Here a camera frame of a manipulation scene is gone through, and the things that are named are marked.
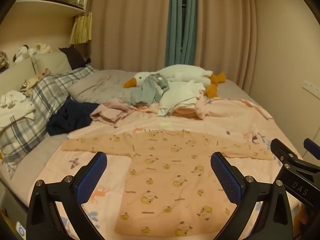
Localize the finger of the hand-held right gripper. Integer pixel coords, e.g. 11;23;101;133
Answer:
304;138;320;161
271;138;320;178

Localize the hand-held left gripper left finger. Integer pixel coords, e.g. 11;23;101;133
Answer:
26;151;108;240

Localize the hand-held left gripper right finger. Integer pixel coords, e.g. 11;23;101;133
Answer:
210;152;293;240

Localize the peach printed baby top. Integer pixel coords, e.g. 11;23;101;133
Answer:
61;129;274;238

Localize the pink printed blanket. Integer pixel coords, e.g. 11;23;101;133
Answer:
32;97;304;240

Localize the navy blue cloth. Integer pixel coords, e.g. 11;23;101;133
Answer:
46;95;100;137

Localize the pale pink garment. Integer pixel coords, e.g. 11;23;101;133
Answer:
90;98;130;124

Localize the plaid pillow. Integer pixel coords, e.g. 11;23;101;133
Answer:
0;74;72;178
54;65;97;94

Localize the folded peach garment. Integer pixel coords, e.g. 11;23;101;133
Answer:
172;106;200;117

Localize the grey duvet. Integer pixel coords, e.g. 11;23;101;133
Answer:
67;69;160;104

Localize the white garment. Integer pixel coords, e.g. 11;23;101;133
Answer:
157;80;205;117

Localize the grey garment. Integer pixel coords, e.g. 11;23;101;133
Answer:
130;73;170;106

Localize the crumpled white cloth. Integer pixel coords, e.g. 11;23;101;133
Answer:
0;91;35;128

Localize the raccoon plush toy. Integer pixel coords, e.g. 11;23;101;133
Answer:
20;79;39;96

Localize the white goose plush toy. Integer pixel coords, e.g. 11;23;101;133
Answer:
123;64;227;98

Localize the dark brown pillow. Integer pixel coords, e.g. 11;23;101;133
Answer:
59;46;92;70

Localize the beige headboard cushion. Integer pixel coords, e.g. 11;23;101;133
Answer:
0;60;36;94
31;52;73;75

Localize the beige curtain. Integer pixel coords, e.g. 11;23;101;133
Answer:
86;0;173;72
194;0;258;94

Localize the cream plush toy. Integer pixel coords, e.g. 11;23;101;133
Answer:
30;44;53;55

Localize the brown fluffy plush toy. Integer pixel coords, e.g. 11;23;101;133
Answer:
0;51;10;73

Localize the short yellow curtain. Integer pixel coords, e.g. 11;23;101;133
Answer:
69;12;92;45

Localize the teal curtain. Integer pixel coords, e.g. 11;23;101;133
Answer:
166;0;198;67

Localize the white wall socket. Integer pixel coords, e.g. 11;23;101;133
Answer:
302;79;320;96

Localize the grey device with blue ring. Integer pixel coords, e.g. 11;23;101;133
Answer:
0;206;27;240

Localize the cream wall shelf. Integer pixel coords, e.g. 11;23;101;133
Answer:
15;0;87;18

